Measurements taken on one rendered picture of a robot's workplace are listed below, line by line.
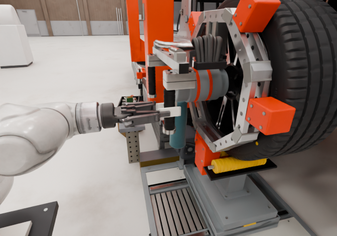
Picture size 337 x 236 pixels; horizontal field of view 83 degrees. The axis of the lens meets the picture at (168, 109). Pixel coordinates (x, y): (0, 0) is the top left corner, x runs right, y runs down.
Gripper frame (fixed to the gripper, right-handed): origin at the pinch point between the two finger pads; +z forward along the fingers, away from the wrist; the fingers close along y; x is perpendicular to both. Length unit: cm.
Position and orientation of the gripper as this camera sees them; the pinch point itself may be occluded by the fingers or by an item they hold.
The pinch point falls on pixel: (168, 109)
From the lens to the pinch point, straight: 59.9
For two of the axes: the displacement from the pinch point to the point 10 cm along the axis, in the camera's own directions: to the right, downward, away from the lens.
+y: 2.4, 4.0, -8.8
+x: 0.0, -9.1, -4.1
